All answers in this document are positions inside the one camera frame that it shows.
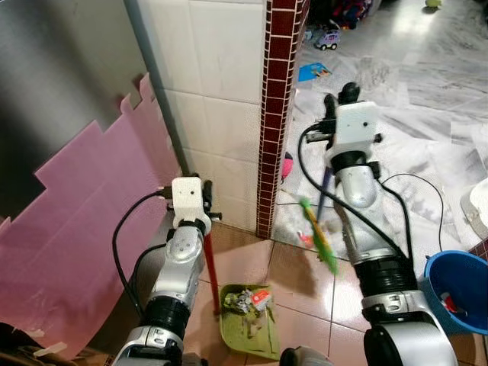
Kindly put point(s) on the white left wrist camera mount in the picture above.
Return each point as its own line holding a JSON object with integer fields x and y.
{"x": 187, "y": 200}

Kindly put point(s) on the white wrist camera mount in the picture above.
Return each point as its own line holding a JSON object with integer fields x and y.
{"x": 187, "y": 200}
{"x": 357, "y": 126}

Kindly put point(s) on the green ball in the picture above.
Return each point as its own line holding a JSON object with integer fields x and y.
{"x": 434, "y": 4}

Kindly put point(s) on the pile of colourful toys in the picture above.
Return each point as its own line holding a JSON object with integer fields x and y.
{"x": 351, "y": 14}

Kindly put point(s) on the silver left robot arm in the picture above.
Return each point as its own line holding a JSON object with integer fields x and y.
{"x": 179, "y": 267}

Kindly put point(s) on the red and white wrapper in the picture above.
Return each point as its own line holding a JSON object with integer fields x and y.
{"x": 261, "y": 298}

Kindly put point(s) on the blue plastic bucket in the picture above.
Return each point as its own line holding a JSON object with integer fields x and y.
{"x": 438, "y": 274}

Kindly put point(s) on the pink foam sheet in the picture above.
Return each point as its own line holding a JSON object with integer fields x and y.
{"x": 76, "y": 229}

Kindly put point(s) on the crumpled grey rubbish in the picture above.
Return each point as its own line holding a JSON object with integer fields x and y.
{"x": 238, "y": 301}

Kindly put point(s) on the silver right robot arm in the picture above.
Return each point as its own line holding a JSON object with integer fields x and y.
{"x": 357, "y": 183}

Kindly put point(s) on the white ceramic toilet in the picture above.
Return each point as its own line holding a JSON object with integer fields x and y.
{"x": 476, "y": 210}

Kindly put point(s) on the red item in bucket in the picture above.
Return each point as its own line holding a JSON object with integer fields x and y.
{"x": 451, "y": 303}

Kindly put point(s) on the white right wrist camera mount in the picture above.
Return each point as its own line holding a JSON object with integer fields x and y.
{"x": 357, "y": 126}

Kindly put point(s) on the small toy car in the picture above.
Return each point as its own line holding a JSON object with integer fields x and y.
{"x": 328, "y": 40}

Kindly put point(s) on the pink round object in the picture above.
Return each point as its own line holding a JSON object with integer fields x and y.
{"x": 288, "y": 168}

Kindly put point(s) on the blue picture book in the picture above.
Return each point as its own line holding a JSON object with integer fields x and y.
{"x": 314, "y": 72}

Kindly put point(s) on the grey metal door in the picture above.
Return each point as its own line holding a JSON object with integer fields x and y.
{"x": 53, "y": 69}

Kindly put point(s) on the grey robot foot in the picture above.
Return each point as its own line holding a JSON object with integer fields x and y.
{"x": 301, "y": 357}

